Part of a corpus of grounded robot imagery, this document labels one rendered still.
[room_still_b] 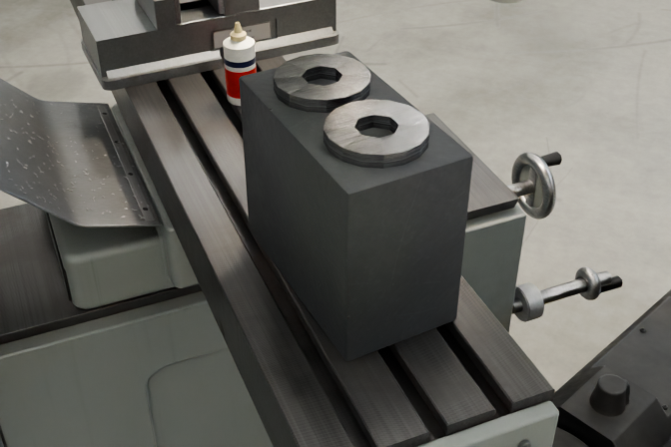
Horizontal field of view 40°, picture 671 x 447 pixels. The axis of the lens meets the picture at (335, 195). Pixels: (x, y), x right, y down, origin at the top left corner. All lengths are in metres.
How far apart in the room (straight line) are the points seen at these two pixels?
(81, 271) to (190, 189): 0.20
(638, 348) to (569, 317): 0.92
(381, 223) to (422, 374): 0.16
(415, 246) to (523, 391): 0.16
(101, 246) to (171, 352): 0.20
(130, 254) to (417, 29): 2.56
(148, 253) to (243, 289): 0.29
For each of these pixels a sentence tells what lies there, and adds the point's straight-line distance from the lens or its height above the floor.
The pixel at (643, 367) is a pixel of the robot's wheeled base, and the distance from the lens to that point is 1.39.
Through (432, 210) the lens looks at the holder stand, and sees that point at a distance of 0.78.
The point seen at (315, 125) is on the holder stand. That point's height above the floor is 1.12.
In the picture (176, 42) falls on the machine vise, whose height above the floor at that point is 0.98.
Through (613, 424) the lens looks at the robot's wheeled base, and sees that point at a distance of 1.27.
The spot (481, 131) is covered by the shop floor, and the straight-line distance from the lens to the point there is 2.98.
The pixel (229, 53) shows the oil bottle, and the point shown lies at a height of 1.01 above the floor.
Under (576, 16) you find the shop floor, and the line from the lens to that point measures 3.82.
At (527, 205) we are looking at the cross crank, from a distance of 1.63.
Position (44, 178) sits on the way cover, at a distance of 1.16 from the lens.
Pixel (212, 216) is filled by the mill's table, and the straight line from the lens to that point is 1.01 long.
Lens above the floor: 1.54
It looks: 36 degrees down
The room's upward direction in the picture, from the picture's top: straight up
